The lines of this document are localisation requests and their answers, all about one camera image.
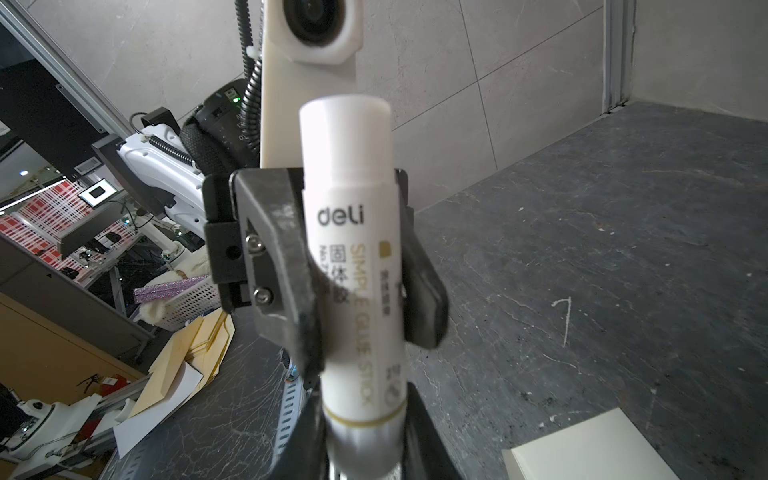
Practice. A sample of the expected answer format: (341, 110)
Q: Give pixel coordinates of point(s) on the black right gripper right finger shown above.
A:
(425, 456)

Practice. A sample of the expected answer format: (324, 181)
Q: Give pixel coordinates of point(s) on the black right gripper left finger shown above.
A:
(305, 455)

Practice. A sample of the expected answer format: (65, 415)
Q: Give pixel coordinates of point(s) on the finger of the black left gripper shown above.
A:
(425, 298)

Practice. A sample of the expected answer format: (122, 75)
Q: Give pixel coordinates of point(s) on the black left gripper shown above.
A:
(261, 210)

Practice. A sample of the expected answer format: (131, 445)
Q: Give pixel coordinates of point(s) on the white paper envelope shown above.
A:
(607, 446)

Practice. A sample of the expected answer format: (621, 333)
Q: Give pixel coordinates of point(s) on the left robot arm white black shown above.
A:
(159, 173)

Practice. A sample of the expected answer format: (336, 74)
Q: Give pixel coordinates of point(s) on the white plastic storage basket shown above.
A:
(173, 313)

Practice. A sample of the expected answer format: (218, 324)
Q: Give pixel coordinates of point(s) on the stack of beige envelopes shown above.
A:
(202, 345)

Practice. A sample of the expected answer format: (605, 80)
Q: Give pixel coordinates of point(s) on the grey slotted cable duct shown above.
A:
(292, 402)

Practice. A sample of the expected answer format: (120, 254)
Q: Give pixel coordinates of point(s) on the aluminium frame left post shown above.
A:
(618, 40)

